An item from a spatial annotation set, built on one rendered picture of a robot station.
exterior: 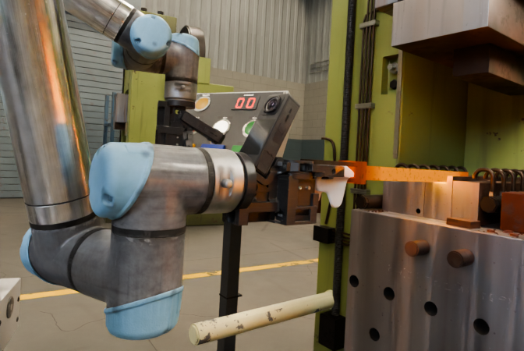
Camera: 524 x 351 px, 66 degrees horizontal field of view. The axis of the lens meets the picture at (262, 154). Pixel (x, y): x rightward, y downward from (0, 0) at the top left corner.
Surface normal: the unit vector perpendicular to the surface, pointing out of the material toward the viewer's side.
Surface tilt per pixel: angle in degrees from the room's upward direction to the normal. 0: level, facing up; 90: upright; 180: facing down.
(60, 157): 96
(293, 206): 90
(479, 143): 90
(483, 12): 90
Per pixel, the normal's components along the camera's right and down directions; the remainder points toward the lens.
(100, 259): -0.43, -0.48
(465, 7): -0.79, -0.04
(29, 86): 0.25, 0.19
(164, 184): 0.61, 0.03
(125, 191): 0.55, 0.23
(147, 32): 0.43, 0.03
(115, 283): -0.51, -0.04
